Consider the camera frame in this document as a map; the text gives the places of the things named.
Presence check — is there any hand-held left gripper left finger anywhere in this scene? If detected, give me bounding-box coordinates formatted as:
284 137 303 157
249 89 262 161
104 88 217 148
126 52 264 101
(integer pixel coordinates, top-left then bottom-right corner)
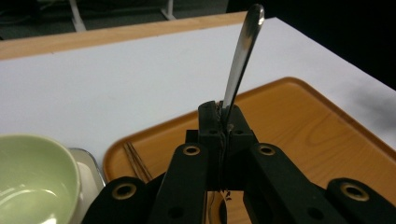
186 100 225 190

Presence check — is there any white table cover sheet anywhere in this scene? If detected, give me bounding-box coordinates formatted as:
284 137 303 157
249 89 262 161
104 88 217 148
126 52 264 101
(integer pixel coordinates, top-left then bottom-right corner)
0 17 396 164

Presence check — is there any brown wooden chopstick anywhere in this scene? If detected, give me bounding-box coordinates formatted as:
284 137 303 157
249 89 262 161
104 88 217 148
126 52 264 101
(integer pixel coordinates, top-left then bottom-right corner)
123 143 148 183
128 142 154 181

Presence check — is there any metal spoon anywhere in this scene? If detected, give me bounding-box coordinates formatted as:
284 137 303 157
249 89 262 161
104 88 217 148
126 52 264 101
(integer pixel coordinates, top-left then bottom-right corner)
207 3 265 224

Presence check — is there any wooden serving tray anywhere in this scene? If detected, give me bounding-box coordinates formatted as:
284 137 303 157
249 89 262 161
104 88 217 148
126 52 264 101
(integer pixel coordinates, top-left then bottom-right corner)
102 77 396 224

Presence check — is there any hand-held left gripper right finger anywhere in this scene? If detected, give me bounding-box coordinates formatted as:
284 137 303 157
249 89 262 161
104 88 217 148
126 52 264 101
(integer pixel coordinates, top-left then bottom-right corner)
224 105 259 190

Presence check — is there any white square plate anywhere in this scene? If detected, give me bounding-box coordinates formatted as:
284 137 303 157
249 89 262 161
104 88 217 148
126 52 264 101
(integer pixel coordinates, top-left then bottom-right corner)
67 147 107 224

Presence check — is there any white metal table frame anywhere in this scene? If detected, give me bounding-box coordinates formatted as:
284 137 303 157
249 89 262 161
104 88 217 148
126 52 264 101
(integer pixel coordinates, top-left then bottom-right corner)
66 0 178 34

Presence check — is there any green ceramic bowl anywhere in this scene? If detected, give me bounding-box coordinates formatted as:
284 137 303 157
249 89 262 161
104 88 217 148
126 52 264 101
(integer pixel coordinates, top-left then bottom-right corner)
0 133 82 224

